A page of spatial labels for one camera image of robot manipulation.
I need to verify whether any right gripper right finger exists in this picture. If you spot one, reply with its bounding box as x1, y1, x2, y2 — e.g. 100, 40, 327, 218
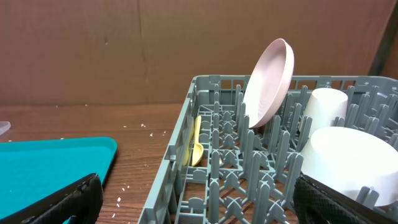
293, 174, 397, 224

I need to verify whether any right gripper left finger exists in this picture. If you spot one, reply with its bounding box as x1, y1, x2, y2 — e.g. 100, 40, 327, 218
1, 173, 103, 224

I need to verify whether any pale green saucer plate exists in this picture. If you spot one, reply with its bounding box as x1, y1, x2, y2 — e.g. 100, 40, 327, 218
301, 126, 397, 207

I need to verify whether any small white cup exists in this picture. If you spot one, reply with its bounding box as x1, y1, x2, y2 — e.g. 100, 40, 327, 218
303, 88, 348, 137

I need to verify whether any grey dishwasher rack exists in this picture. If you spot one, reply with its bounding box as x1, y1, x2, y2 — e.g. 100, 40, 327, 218
139, 75, 397, 223

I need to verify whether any yellow plastic spoon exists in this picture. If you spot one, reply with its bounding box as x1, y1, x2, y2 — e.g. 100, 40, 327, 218
183, 116, 204, 166

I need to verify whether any large white plate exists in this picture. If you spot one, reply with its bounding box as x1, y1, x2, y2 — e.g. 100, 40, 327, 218
243, 39, 295, 128

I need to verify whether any teal plastic serving tray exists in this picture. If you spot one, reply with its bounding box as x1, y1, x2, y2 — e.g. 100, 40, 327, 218
1, 137, 118, 218

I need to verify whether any clear plastic bin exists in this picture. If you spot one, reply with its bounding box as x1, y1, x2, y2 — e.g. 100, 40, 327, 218
0, 121, 11, 135

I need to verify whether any brown cardboard backdrop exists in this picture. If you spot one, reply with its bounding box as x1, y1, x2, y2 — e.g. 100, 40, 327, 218
1, 0, 395, 105

